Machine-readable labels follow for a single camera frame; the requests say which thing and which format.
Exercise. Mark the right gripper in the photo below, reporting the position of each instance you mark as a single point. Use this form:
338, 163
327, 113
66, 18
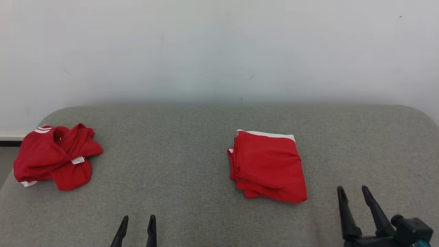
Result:
370, 242

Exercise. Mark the red shorts with white stripe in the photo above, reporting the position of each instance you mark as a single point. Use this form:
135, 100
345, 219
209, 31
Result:
271, 164

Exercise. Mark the red basketball jersey white trim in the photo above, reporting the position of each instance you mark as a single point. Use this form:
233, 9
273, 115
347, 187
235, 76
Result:
44, 154

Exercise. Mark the white and black baseboard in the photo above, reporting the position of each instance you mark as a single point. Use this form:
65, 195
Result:
10, 140

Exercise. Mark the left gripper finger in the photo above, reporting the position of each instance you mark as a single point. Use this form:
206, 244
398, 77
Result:
151, 233
120, 233

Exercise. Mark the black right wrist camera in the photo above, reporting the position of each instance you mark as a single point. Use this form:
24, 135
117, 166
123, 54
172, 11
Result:
413, 230

